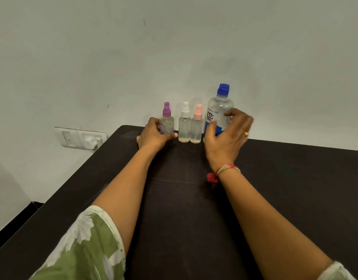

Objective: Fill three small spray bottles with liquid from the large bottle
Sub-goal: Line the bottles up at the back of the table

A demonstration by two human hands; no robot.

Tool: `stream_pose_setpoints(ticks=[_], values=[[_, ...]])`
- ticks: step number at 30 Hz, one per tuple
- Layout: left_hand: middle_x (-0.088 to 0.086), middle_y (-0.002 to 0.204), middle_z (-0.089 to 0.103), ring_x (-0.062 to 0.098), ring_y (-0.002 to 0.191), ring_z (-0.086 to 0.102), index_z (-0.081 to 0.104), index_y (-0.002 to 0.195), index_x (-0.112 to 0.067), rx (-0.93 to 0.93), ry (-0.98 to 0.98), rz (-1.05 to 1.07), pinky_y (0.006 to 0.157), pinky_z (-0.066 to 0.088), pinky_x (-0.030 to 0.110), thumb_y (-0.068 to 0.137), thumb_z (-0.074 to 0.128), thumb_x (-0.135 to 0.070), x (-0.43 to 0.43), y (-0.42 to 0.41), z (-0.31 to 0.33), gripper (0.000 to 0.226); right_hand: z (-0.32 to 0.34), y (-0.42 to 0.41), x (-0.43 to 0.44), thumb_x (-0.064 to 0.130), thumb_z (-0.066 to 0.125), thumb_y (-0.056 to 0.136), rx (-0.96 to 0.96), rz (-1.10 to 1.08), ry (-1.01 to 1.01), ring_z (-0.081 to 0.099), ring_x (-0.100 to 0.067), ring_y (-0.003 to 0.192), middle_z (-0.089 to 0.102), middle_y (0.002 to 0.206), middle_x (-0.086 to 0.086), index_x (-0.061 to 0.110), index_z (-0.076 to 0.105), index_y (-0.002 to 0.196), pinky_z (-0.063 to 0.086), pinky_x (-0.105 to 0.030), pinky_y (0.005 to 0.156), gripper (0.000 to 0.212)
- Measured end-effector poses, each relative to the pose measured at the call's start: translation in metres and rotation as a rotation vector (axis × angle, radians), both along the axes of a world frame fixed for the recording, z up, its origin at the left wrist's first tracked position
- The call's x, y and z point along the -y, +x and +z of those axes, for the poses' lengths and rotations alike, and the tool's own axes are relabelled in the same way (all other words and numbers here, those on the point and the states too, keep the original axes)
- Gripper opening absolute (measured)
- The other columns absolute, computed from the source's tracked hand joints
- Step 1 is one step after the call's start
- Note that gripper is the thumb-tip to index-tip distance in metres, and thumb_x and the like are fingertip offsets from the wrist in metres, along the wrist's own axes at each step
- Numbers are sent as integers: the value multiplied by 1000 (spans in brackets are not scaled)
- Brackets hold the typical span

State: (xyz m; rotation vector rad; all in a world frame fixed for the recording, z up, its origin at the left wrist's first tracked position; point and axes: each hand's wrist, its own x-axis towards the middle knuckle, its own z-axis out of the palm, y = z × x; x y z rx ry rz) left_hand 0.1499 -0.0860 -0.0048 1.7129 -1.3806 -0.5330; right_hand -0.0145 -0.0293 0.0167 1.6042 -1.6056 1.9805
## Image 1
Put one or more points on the person's right hand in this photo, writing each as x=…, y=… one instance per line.
x=225, y=145

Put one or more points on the person's left hand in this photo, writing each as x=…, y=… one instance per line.
x=151, y=137

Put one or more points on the small round bottle purple print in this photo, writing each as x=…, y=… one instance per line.
x=167, y=125

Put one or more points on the purple spray cap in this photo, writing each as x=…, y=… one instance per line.
x=166, y=110

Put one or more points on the small clear bottle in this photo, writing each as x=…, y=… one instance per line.
x=196, y=131
x=184, y=129

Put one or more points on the large clear bottle blue label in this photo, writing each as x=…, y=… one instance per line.
x=218, y=110

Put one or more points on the pink spray cap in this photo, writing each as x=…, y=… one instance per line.
x=198, y=112

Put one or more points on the white spray cap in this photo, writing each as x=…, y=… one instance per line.
x=185, y=110

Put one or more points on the blue screw cap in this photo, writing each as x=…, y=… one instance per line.
x=223, y=89

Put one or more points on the person's right forearm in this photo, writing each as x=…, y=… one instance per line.
x=269, y=224

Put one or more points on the person's left forearm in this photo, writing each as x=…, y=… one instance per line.
x=123, y=195

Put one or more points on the red thread wristband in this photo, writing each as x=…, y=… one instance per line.
x=212, y=178

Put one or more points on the white plug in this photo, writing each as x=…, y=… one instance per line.
x=91, y=142

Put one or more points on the green floral left sleeve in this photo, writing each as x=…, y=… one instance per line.
x=85, y=247

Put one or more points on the green floral sleeve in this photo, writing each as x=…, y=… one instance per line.
x=336, y=272
x=85, y=247

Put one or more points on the black skirting board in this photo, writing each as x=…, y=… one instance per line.
x=12, y=227

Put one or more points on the green floral right sleeve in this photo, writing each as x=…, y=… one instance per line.
x=336, y=272

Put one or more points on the white wall socket panel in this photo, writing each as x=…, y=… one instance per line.
x=69, y=137

